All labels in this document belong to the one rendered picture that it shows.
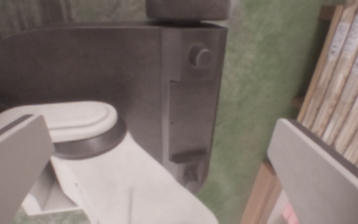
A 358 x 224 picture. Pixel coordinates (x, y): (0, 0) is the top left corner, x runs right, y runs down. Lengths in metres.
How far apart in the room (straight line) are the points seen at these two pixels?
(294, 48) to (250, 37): 0.19
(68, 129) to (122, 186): 0.13
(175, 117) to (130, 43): 0.20
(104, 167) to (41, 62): 0.27
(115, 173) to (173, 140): 0.26
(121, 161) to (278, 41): 0.65
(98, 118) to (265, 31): 0.59
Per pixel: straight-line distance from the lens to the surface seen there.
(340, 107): 0.79
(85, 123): 0.35
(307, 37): 0.86
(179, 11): 0.43
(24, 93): 0.53
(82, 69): 0.47
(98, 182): 0.31
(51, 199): 0.50
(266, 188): 1.08
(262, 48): 0.76
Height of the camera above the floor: 0.61
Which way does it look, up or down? 58 degrees down
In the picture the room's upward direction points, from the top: 156 degrees clockwise
